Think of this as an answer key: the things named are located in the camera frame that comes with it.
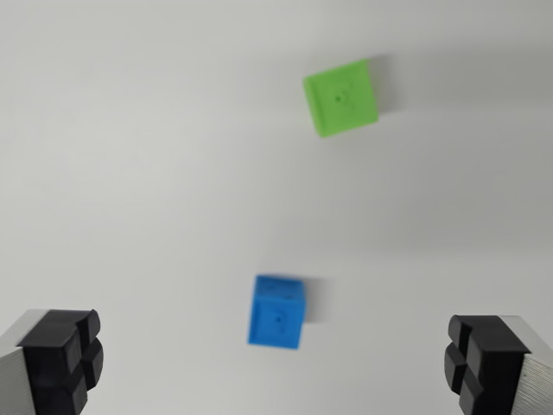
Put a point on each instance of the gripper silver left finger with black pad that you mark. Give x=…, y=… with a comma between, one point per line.
x=47, y=363

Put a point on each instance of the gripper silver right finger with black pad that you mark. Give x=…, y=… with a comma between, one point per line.
x=497, y=363

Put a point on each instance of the blue cube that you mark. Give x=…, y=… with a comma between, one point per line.
x=276, y=322

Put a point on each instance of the green cube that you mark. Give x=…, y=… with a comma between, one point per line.
x=341, y=97

